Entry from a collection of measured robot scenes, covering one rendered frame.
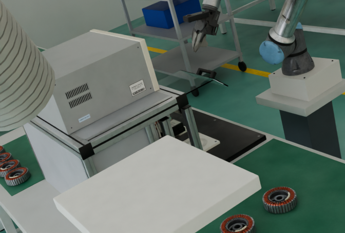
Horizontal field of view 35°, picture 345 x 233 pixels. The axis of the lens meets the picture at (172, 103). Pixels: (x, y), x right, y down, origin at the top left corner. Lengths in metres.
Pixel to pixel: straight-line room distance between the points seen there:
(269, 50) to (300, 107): 0.30
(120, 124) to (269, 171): 0.59
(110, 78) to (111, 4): 6.04
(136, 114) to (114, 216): 0.74
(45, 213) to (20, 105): 1.40
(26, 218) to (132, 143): 0.63
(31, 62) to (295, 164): 1.37
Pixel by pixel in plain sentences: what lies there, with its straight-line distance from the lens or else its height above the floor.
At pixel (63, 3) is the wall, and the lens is 7.69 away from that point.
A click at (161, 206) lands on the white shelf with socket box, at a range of 1.20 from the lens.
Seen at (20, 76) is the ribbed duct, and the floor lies 1.61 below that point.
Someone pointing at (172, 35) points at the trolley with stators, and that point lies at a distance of 4.82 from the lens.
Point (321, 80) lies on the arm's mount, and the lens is 2.59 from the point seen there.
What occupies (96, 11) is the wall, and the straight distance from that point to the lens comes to 7.89.
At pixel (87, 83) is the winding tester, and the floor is 1.26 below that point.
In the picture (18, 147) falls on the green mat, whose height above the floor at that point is 0.75.
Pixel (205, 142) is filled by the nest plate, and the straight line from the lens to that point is 2.32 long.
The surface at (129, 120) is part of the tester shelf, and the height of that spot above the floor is 1.12.
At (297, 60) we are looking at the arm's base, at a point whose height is 0.91.
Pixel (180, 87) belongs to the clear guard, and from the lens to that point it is 2.17.
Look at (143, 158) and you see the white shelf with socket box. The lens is 1.41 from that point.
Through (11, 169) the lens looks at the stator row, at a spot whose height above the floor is 0.78.
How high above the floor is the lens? 1.85
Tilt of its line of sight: 22 degrees down
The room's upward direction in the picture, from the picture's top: 16 degrees counter-clockwise
